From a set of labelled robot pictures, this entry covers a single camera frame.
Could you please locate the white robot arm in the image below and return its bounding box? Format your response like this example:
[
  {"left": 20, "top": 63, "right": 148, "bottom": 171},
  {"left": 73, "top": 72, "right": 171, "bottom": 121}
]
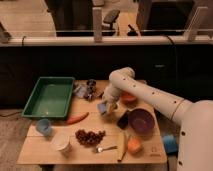
[{"left": 103, "top": 67, "right": 213, "bottom": 171}]

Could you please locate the green plastic tray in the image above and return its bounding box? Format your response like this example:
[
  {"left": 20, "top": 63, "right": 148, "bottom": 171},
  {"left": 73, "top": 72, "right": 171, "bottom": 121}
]
[{"left": 22, "top": 77, "right": 75, "bottom": 120}]

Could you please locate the orange bowl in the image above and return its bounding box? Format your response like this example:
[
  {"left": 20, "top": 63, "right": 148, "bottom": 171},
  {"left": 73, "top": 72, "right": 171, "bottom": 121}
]
[{"left": 120, "top": 92, "right": 137, "bottom": 104}]

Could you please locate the wooden table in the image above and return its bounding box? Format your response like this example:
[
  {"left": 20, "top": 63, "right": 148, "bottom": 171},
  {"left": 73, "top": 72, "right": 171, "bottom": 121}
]
[{"left": 16, "top": 79, "right": 168, "bottom": 166}]

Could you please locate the yellow banana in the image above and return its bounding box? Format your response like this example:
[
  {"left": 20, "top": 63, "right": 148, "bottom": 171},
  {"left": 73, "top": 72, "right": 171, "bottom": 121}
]
[{"left": 117, "top": 132, "right": 127, "bottom": 162}]

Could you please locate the purple bowl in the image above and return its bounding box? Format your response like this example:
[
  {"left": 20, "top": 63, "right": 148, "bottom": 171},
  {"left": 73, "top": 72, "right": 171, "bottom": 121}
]
[{"left": 128, "top": 108, "right": 155, "bottom": 134}]

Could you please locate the bunch of dark grapes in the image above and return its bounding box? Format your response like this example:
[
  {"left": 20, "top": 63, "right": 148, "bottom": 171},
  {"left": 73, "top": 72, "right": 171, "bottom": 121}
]
[{"left": 75, "top": 129, "right": 106, "bottom": 146}]

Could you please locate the orange carrot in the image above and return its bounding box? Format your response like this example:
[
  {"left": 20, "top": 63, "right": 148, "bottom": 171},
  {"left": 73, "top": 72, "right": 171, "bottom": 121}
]
[{"left": 66, "top": 112, "right": 89, "bottom": 125}]

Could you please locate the orange fruit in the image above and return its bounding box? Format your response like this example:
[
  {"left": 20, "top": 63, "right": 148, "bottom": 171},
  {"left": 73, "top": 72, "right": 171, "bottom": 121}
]
[{"left": 127, "top": 137, "right": 142, "bottom": 154}]

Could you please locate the metal spoon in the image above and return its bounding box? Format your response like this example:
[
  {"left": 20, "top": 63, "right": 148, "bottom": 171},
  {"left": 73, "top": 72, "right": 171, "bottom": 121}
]
[{"left": 92, "top": 146, "right": 117, "bottom": 153}]

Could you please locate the white paper cup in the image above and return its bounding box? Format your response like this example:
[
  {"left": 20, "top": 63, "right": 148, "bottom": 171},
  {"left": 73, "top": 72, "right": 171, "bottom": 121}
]
[{"left": 51, "top": 133, "right": 71, "bottom": 153}]

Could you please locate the light blue cup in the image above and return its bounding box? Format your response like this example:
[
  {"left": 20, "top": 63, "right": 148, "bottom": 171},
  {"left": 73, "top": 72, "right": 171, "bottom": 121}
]
[{"left": 36, "top": 119, "right": 52, "bottom": 136}]

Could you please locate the black office chair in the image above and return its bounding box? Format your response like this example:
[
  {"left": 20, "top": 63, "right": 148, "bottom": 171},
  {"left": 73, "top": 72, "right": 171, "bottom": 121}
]
[{"left": 103, "top": 10, "right": 120, "bottom": 30}]

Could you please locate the white horizontal rail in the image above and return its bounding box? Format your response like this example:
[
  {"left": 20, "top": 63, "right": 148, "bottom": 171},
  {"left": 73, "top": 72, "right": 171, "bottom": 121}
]
[{"left": 0, "top": 35, "right": 213, "bottom": 47}]

